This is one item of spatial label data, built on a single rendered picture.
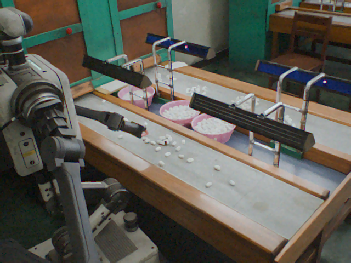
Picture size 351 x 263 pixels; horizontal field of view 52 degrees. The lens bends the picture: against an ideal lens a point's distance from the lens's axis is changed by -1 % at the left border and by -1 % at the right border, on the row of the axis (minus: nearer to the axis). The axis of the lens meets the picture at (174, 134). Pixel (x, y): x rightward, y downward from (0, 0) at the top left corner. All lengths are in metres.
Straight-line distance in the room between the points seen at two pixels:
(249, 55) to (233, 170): 3.12
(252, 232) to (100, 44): 1.81
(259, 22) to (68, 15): 2.64
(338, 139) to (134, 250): 1.25
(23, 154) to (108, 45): 1.67
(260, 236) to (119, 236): 0.77
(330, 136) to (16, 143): 1.64
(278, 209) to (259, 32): 3.26
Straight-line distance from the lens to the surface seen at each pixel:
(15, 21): 1.25
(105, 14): 2.79
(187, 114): 2.38
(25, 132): 1.28
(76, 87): 2.69
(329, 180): 2.00
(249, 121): 1.61
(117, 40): 2.87
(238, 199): 1.71
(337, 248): 2.61
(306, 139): 1.50
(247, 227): 1.55
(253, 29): 4.73
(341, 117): 2.39
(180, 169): 1.89
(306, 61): 4.08
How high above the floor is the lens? 1.88
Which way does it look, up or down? 32 degrees down
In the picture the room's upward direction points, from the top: 5 degrees counter-clockwise
